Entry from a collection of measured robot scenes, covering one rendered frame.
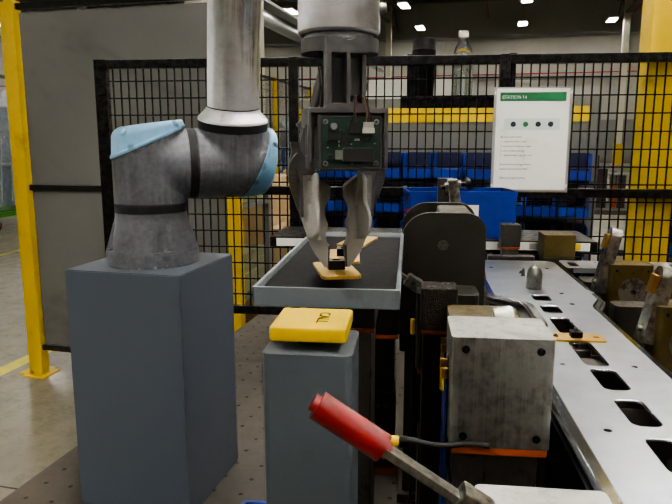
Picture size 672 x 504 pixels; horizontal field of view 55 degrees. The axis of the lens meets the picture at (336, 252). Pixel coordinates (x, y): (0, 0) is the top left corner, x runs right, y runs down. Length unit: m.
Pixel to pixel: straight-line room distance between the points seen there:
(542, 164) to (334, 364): 1.60
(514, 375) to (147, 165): 0.65
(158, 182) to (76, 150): 2.59
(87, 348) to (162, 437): 0.19
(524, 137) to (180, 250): 1.25
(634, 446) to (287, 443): 0.37
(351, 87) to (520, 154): 1.47
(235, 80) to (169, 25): 2.33
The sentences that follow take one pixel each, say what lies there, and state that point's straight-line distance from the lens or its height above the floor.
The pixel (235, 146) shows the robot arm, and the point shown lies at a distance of 1.06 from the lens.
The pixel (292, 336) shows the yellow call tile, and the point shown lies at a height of 1.15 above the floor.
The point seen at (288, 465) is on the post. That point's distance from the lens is 0.53.
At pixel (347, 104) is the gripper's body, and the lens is 0.56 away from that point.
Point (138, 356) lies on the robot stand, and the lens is 1.06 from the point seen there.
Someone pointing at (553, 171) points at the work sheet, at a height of 1.21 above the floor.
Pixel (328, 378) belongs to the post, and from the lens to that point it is 0.50.
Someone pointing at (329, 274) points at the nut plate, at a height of 1.17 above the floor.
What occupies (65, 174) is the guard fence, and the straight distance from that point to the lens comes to 3.69.
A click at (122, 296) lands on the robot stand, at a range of 1.05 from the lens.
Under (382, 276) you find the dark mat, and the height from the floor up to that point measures 1.16.
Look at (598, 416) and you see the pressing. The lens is 0.79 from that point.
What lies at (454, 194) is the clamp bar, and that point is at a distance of 1.44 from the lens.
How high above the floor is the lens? 1.30
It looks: 10 degrees down
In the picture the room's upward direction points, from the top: straight up
